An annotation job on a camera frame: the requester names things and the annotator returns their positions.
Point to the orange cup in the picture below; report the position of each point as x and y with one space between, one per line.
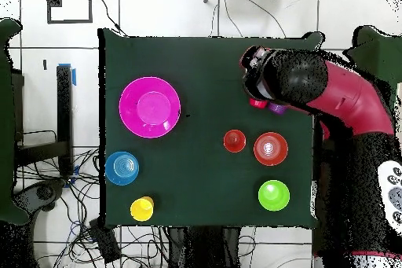
234 140

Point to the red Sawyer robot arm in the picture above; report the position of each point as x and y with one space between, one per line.
345 92

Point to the large pink bowl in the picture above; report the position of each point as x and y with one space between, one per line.
149 107

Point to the red cup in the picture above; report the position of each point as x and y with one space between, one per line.
257 103

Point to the small orange bowl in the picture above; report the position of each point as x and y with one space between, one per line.
262 154

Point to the dark green tablecloth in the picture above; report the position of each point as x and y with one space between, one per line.
6 123
377 51
188 60

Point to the purple cup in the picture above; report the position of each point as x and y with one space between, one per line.
278 109

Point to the yellow cup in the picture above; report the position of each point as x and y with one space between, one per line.
139 211
149 200

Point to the small blue bowl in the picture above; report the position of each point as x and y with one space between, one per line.
117 167

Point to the small green bowl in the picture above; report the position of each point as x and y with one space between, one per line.
274 195

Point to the black metal stand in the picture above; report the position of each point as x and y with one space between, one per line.
64 117

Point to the blue tape strip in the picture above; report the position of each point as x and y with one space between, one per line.
73 77

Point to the black power brick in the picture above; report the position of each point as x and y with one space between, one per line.
105 243

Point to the dark grey chair base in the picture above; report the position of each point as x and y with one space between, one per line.
44 192

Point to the black floor tape square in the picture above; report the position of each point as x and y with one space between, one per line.
69 21

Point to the black box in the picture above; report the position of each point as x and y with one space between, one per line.
18 107

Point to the white box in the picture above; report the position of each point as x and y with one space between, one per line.
399 104

